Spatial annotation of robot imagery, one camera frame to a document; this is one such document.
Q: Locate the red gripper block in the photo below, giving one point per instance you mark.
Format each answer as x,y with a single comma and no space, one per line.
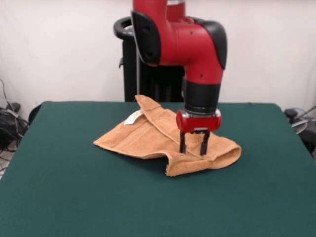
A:
197,123

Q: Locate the orange terry towel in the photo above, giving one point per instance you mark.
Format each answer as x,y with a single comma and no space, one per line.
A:
138,140

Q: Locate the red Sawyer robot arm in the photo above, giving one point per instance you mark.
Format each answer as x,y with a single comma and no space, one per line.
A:
187,42

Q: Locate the small black device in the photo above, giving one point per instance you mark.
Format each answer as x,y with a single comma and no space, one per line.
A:
14,106
291,113

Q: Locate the grey round stand base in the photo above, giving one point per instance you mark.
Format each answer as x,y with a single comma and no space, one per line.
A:
299,126

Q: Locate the black bulky object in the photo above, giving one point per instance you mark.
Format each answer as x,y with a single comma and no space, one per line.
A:
309,139

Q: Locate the dark green table cloth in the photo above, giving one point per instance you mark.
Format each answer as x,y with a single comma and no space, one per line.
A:
74,185

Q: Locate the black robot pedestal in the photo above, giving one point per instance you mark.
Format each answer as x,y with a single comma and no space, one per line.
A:
128,74

